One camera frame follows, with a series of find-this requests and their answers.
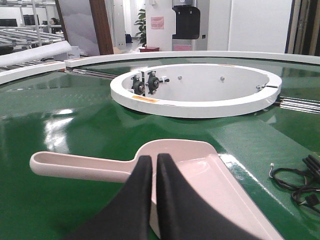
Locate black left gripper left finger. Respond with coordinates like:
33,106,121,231
65,155,153,240

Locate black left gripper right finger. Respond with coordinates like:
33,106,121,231
156,153,257,240

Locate pink plastic dustpan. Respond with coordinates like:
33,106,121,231
29,139,283,240

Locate black thin wire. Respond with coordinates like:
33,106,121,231
268,163,313,190

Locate black wire with connector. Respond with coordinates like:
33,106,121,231
290,186,320,215

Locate black cable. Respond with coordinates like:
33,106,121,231
302,154,320,178

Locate steel conveyor rollers left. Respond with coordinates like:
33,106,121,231
65,68,118,79

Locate steel conveyor rollers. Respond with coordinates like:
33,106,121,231
65,68,118,79
274,96,320,115

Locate steel conveyor rollers right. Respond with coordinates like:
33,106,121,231
274,96,320,115

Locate white outer conveyor rim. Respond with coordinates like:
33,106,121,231
0,50,320,85

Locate grey roller conveyor rack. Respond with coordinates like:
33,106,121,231
0,27,72,68

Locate black pillow block bearing left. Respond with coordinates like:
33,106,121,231
131,75,145,95

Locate black pillow block bearing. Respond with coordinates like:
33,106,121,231
131,75,145,95
145,71,170,95

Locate black pillow block bearing right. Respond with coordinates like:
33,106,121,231
145,71,170,95

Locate green potted plant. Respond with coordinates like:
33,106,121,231
134,8,147,47

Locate brown wooden pillar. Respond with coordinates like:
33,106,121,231
89,0,114,55

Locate pink paper notice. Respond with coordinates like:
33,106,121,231
150,16,165,30

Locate black white water dispenser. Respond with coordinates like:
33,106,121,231
172,0,201,51

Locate seated person in background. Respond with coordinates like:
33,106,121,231
49,17,61,34

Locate white inner conveyor ring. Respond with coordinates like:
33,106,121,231
109,62,283,119

